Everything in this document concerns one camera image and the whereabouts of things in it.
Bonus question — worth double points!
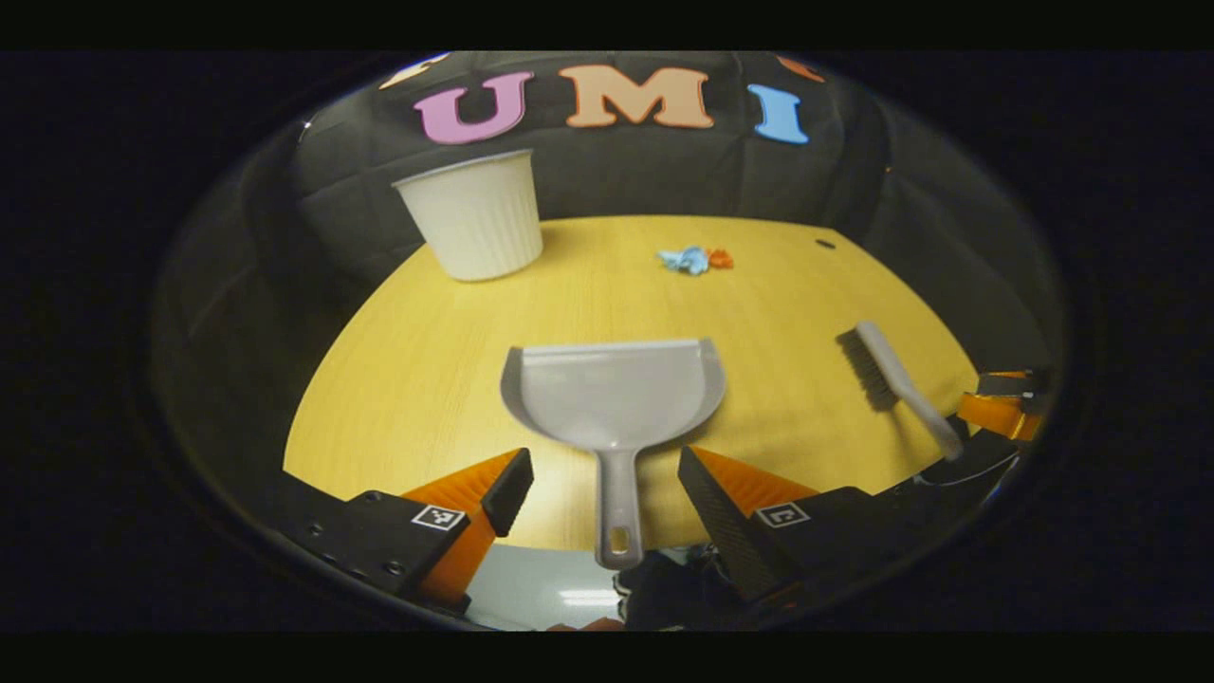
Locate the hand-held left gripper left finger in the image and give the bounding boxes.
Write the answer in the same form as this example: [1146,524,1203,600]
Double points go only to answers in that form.
[280,448,535,613]

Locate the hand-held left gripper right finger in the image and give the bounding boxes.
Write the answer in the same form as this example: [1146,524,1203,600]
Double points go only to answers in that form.
[676,446,949,608]

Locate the small grey broom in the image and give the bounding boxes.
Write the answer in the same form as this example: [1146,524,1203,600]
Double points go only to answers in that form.
[836,321,965,462]

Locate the grey plastic dustpan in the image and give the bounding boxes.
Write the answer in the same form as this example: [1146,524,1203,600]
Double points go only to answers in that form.
[500,339,727,570]

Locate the white ribbed garbage bin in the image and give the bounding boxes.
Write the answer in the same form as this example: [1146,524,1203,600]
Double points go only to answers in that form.
[392,149,544,283]

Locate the person's dark clothing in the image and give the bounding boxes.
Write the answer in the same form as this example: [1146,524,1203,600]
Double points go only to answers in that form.
[615,543,736,632]

